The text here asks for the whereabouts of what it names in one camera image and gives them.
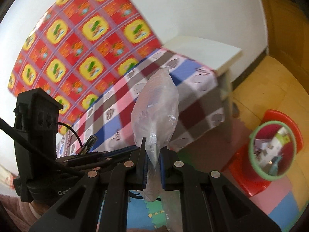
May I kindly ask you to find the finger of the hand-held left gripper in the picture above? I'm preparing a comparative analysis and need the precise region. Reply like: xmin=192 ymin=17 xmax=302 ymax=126
xmin=74 ymin=145 xmax=140 ymax=162
xmin=56 ymin=158 xmax=126 ymax=172

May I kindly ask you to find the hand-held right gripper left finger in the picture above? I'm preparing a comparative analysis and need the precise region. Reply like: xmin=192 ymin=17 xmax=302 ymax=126
xmin=29 ymin=137 xmax=148 ymax=232

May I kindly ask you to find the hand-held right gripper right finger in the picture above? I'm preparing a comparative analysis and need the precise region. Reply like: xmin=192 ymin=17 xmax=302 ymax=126
xmin=159 ymin=147 xmax=282 ymax=232

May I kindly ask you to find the clear plastic bag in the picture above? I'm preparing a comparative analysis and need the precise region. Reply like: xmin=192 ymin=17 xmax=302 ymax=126
xmin=130 ymin=68 xmax=181 ymax=232

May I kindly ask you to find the person's left forearm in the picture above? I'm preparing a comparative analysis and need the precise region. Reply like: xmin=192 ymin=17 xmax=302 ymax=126
xmin=0 ymin=193 xmax=58 ymax=232

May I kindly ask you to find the checked heart blanket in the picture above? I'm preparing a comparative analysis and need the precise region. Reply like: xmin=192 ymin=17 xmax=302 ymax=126
xmin=55 ymin=48 xmax=225 ymax=160

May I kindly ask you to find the red plastic stool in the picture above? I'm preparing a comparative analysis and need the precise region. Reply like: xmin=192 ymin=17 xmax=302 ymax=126
xmin=227 ymin=109 xmax=304 ymax=197

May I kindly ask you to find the red floral printed cloth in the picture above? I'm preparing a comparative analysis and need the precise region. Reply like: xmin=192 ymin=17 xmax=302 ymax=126
xmin=7 ymin=0 xmax=162 ymax=136

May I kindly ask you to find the white table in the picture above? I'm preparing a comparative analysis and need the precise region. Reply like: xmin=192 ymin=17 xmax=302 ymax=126
xmin=162 ymin=35 xmax=243 ymax=148

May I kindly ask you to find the black cable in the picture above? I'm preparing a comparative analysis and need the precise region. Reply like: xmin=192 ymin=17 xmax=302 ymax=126
xmin=0 ymin=118 xmax=82 ymax=174

